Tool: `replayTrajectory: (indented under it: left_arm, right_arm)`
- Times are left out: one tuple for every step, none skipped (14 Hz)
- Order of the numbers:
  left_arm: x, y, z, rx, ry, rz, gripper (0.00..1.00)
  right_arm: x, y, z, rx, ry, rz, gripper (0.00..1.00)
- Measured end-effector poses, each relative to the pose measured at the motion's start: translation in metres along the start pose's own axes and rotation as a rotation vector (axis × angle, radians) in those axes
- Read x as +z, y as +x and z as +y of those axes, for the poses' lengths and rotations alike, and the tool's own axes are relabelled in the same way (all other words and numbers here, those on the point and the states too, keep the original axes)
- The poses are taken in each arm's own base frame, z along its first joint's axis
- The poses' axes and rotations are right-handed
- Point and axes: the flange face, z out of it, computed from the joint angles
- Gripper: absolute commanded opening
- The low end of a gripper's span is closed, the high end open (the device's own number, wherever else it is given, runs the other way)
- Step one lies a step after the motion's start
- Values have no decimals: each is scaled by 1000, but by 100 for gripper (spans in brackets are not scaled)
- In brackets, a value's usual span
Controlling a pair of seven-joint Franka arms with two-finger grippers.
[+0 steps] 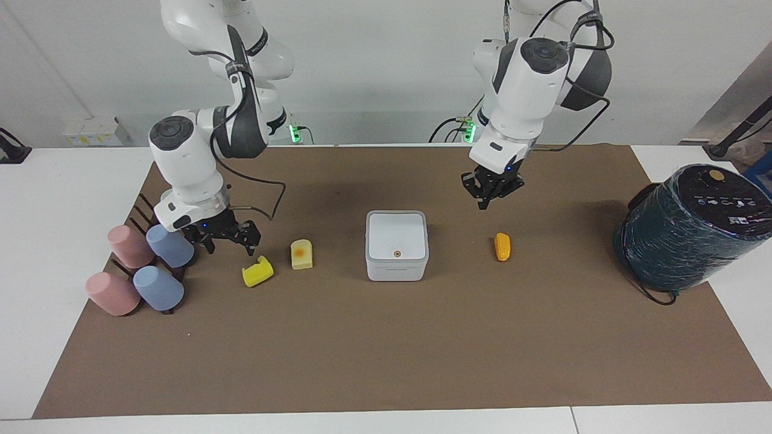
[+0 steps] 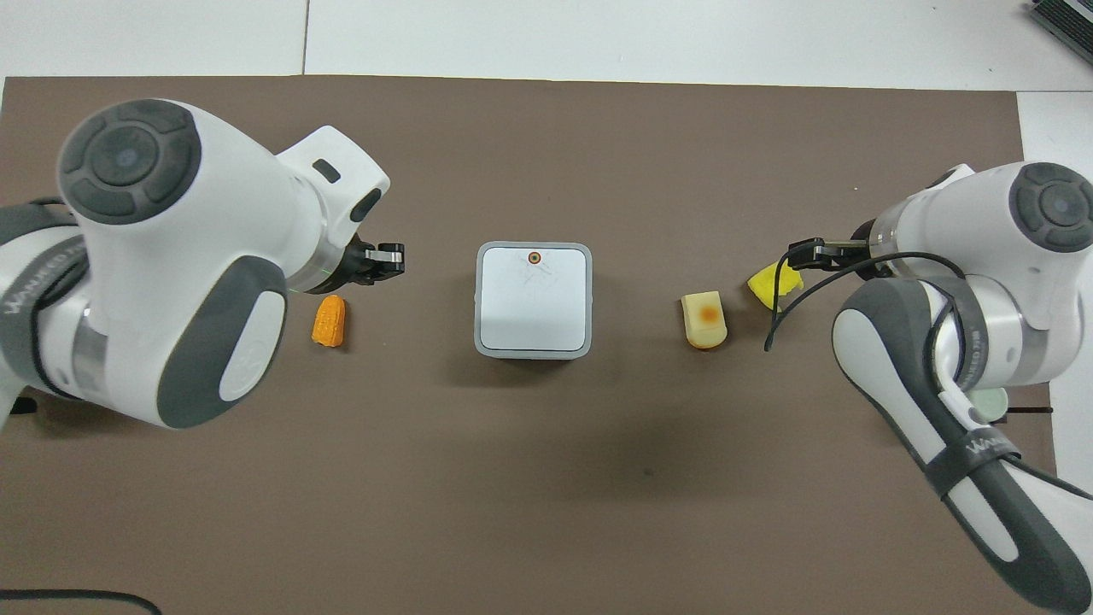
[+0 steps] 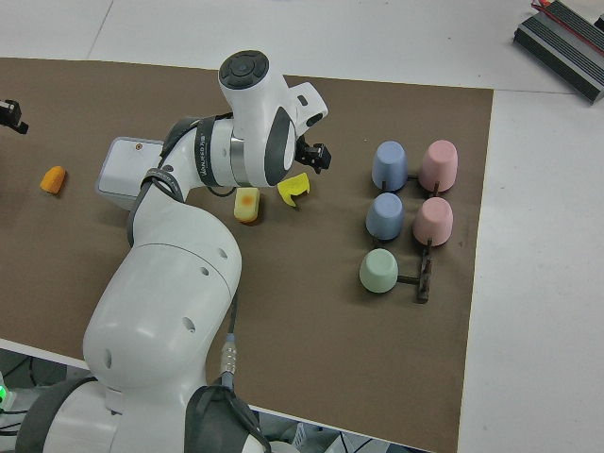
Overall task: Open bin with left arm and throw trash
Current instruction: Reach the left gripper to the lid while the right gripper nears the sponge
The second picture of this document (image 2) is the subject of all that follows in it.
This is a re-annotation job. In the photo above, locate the pale green round disc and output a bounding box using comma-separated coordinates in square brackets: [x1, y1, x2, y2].
[970, 387, 1010, 421]

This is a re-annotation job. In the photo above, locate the cream toy bread slice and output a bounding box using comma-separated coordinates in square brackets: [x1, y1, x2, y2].
[681, 290, 729, 351]

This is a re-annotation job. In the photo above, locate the grey ridged device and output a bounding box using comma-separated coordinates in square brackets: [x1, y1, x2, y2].
[1027, 0, 1093, 54]

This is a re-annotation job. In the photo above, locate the black cable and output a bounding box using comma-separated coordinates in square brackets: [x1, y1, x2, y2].
[763, 250, 970, 353]
[0, 589, 164, 615]

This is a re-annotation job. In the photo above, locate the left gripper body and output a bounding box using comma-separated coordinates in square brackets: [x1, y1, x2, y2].
[339, 242, 377, 289]

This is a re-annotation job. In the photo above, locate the orange toy corn cob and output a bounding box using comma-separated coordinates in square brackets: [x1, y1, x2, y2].
[311, 295, 348, 349]

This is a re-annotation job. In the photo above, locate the yellow toy food piece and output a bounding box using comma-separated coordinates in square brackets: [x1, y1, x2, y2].
[747, 261, 805, 311]

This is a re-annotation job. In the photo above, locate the white bin with grey rim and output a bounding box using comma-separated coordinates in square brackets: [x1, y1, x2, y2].
[474, 241, 594, 361]

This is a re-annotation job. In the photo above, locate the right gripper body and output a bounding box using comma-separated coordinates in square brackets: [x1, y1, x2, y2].
[852, 222, 892, 282]

